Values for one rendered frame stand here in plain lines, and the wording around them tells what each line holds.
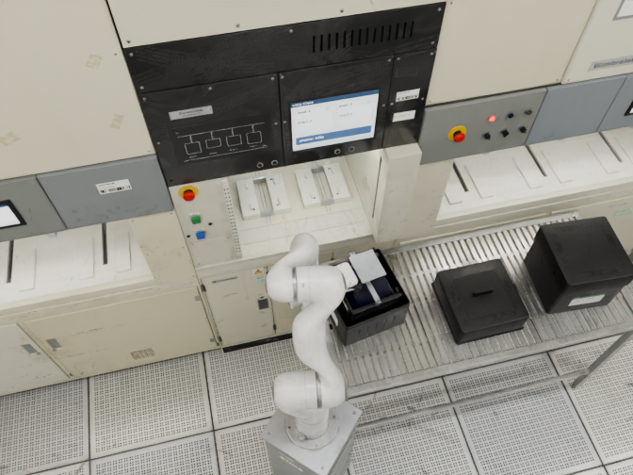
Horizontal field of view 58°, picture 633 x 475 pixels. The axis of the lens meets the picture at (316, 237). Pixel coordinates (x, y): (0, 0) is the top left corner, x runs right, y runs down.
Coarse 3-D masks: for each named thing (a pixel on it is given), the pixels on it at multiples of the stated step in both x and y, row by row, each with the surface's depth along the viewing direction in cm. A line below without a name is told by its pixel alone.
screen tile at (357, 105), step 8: (344, 104) 180; (352, 104) 180; (360, 104) 181; (336, 112) 182; (344, 112) 183; (368, 112) 185; (336, 120) 185; (344, 120) 185; (352, 120) 186; (360, 120) 187; (368, 120) 188
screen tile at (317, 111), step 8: (296, 112) 178; (304, 112) 179; (312, 112) 179; (320, 112) 180; (328, 112) 181; (296, 120) 180; (328, 120) 184; (296, 128) 183; (304, 128) 184; (312, 128) 185; (320, 128) 186; (328, 128) 187
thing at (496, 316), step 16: (448, 272) 236; (464, 272) 236; (480, 272) 236; (496, 272) 236; (448, 288) 232; (464, 288) 232; (480, 288) 232; (496, 288) 232; (512, 288) 232; (448, 304) 229; (464, 304) 228; (480, 304) 228; (496, 304) 228; (512, 304) 228; (448, 320) 233; (464, 320) 224; (480, 320) 224; (496, 320) 224; (512, 320) 224; (464, 336) 224; (480, 336) 229
